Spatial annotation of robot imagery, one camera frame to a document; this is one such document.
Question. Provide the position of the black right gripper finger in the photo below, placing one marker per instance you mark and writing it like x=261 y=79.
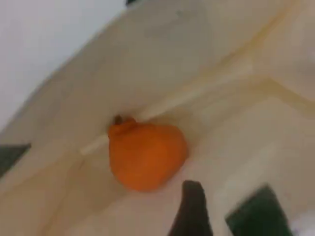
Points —
x=193 y=214

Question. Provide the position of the orange fruit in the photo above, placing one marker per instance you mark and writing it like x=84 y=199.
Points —
x=147 y=157

